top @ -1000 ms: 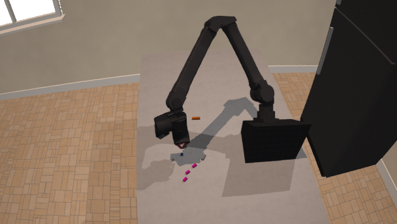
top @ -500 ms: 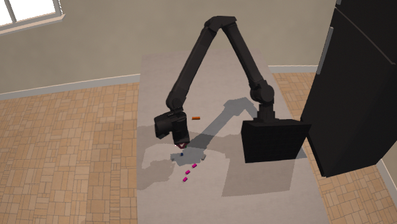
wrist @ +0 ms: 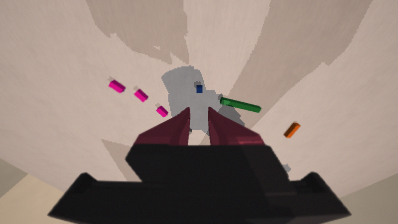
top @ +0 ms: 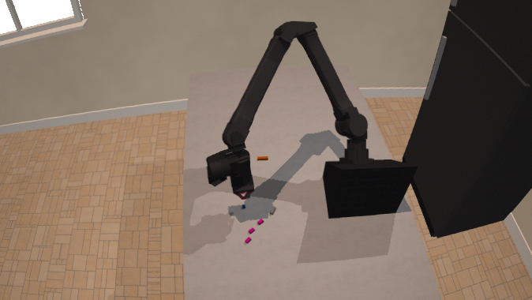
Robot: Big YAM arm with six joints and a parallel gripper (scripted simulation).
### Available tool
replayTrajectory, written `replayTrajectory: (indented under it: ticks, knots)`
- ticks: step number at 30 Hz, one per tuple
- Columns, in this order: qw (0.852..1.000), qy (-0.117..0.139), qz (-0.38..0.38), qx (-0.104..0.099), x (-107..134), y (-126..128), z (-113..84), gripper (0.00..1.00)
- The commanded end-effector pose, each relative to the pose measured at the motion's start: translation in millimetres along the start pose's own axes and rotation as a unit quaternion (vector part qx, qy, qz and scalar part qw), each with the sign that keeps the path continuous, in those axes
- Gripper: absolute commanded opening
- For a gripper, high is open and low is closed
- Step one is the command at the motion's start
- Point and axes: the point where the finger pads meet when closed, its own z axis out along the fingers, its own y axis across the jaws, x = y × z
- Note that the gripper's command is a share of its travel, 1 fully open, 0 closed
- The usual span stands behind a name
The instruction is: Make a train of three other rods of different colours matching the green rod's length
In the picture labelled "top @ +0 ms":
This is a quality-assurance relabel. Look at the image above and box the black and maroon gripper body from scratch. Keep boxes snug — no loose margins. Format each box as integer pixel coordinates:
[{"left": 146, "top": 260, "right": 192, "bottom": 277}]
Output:
[{"left": 232, "top": 169, "right": 254, "bottom": 194}]

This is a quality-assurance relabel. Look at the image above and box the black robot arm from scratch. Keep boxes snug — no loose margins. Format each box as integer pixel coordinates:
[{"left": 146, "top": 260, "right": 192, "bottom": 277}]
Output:
[{"left": 206, "top": 21, "right": 374, "bottom": 187}]

